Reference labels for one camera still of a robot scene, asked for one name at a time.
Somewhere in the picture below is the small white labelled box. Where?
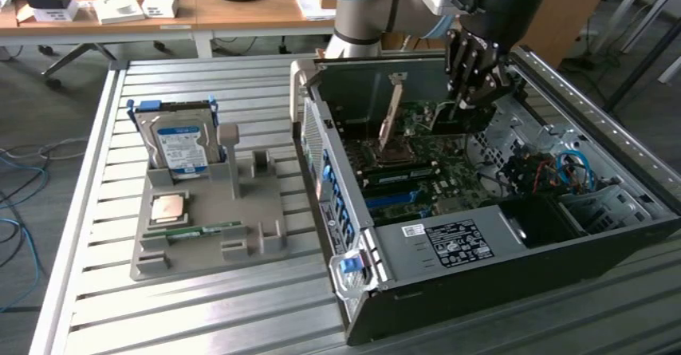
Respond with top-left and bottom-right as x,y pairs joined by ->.
140,0 -> 181,19

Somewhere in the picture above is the grey power supply unit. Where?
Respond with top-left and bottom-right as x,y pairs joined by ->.
372,205 -> 526,283

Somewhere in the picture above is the black open PC case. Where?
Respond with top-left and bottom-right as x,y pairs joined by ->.
288,45 -> 681,347

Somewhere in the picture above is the white floor cable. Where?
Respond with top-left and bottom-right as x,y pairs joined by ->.
0,137 -> 89,163

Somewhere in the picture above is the blue case latch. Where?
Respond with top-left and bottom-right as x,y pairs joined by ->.
338,257 -> 369,277

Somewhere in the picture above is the blue expansion slot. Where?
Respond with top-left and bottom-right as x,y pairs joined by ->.
365,192 -> 422,211

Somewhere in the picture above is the blue floor cable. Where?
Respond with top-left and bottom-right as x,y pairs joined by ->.
0,153 -> 52,314

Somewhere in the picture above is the white booklet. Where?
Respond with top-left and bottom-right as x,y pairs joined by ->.
293,0 -> 338,22

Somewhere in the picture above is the green RAM stick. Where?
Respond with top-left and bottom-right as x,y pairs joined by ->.
143,221 -> 244,240

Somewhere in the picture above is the orange wire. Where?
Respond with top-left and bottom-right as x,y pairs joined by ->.
536,158 -> 566,189

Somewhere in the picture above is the black plastic fan shroud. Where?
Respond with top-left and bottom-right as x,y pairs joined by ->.
498,195 -> 590,250

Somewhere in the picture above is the CPU socket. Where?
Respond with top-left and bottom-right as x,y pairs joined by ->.
366,135 -> 420,168

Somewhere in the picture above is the grey printed parts rack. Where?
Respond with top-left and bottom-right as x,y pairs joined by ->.
129,122 -> 292,282

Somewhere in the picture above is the wooden cabinet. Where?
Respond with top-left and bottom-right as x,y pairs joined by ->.
498,0 -> 621,69

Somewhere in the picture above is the black Nvidia graphics card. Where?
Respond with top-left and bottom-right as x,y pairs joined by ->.
377,73 -> 500,152

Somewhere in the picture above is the black RAM slot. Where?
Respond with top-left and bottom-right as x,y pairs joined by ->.
356,162 -> 438,179
361,173 -> 442,191

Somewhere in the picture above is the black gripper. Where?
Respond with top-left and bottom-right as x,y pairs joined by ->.
445,0 -> 546,111

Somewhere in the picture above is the silver CPU chip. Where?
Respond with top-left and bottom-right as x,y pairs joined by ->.
148,193 -> 192,227

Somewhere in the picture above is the grey metal disk bay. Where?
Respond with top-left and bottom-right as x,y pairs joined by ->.
557,185 -> 653,235

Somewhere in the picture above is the blue wire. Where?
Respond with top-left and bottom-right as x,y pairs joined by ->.
556,149 -> 597,196

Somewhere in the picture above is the hard disk with blue carrier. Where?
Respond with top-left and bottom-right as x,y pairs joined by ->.
125,94 -> 228,180

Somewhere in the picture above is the black camera cable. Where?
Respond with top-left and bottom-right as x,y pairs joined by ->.
389,0 -> 485,33

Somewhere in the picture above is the flat white box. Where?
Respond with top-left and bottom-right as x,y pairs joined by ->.
92,0 -> 147,26

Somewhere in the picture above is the open white box black inside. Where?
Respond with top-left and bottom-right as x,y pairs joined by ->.
24,0 -> 80,23

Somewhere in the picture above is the green motherboard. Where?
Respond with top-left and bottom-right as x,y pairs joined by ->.
340,99 -> 504,228

